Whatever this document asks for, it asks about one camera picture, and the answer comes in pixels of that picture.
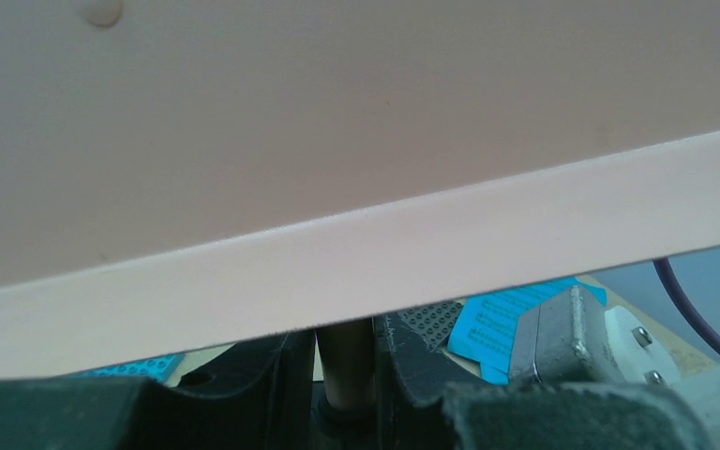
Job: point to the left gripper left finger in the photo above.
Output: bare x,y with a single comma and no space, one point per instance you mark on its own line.
256,395

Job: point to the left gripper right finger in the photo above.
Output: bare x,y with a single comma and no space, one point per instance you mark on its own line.
427,401

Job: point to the blue sheet music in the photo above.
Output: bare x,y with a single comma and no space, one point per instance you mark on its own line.
496,323

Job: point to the pink music stand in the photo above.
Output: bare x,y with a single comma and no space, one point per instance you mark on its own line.
175,175

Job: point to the grey brick baseplate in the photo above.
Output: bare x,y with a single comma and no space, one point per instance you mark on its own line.
433,323

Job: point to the blue brick baseplate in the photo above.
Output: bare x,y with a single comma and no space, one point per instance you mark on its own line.
158,368

